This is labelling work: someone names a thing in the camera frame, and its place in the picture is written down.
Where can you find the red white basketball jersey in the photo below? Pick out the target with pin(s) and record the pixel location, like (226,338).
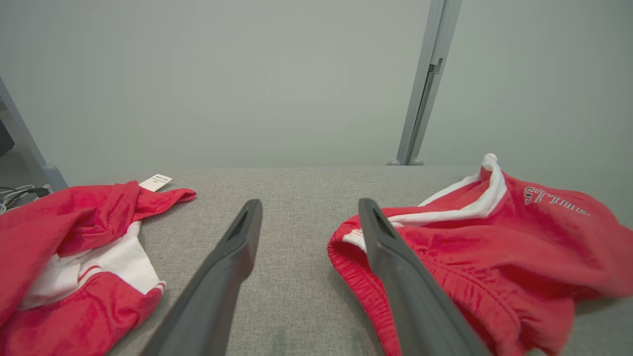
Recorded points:
(74,222)

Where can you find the grey metal partition post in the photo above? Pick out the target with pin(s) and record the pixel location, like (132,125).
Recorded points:
(430,74)

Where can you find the red basketball shorts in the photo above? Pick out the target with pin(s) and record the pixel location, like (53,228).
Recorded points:
(519,257)

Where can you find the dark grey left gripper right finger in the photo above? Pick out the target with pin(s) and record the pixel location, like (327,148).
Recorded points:
(415,306)

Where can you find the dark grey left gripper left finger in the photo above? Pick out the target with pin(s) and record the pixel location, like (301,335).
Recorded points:
(207,296)

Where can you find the thin grey slanted frame post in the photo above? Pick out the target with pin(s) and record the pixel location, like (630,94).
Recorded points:
(53,177)

